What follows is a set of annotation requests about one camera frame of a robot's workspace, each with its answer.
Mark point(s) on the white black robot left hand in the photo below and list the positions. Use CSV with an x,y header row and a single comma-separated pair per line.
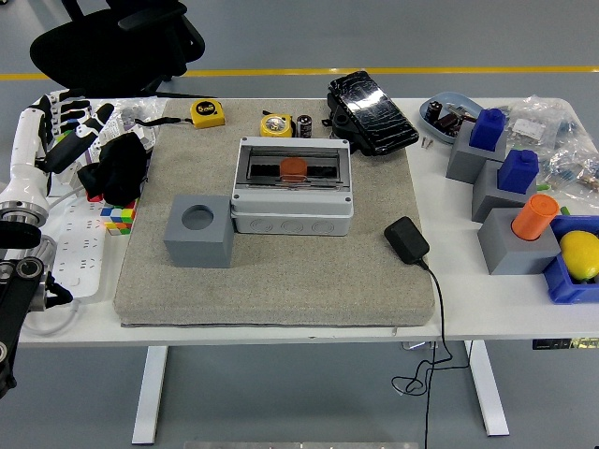
x,y
28,145

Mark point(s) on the grey electrical box clear lid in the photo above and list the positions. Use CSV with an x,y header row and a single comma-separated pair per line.
x,y
290,210

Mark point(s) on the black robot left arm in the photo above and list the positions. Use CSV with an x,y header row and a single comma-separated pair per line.
x,y
16,290

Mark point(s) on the black cloth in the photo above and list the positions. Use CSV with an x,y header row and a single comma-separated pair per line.
x,y
117,168

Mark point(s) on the clear bag with white packet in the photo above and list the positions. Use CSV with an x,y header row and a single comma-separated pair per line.
x,y
135,112

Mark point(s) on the small colourful puzzle cube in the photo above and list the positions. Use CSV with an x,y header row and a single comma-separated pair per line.
x,y
119,217

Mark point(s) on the white power strip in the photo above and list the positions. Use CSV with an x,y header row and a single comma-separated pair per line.
x,y
79,252

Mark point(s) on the black office chair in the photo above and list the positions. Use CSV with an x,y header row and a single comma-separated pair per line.
x,y
107,47

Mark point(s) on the grey holder block round hole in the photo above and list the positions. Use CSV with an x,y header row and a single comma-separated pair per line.
x,y
196,248
507,252

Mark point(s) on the small round yellow tape measure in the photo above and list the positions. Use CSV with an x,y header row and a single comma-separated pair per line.
x,y
276,126

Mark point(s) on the black cylinder capacitor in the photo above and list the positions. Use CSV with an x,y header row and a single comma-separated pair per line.
x,y
304,127

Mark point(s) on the white table leg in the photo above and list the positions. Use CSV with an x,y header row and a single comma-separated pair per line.
x,y
150,397
489,393

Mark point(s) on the grey-brown mat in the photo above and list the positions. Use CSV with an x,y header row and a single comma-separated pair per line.
x,y
304,280

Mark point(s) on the shiny black case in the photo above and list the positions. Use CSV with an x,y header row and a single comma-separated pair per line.
x,y
374,117

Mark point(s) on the black power adapter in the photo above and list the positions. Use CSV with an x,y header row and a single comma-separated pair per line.
x,y
406,239

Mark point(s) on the black capacitor silver band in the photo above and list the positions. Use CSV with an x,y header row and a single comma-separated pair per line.
x,y
433,109

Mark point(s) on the brown capacitor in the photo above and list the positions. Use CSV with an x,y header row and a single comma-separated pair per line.
x,y
448,122

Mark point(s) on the pale blue dish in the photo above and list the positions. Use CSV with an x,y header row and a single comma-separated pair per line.
x,y
451,100

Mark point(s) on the grey holder block square hole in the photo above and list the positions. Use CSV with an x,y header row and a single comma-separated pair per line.
x,y
461,161
486,203

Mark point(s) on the blue bottle-shaped block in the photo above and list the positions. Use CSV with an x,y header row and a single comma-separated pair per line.
x,y
517,170
486,128

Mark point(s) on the clear bag white parts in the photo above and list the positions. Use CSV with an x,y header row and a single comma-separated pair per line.
x,y
533,124

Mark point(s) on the clear bag small components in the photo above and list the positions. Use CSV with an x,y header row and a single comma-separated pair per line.
x,y
575,168

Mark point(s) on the blue plastic bin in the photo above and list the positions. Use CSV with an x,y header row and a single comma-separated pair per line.
x,y
561,285

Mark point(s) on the yellow lemon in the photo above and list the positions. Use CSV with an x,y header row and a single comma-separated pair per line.
x,y
580,255

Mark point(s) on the black table control panel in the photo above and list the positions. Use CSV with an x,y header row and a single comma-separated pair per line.
x,y
561,343

